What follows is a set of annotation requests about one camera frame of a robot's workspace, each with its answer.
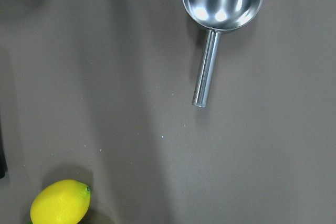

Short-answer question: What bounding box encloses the steel muddler black tip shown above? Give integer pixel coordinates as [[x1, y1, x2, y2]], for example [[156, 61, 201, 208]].
[[0, 132, 7, 178]]

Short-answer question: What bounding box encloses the yellow lemon outer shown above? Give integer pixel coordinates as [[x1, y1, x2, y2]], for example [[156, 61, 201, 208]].
[[30, 179, 91, 223]]

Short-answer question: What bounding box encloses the steel ice scoop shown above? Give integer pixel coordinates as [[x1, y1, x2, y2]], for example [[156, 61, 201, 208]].
[[182, 0, 263, 108]]

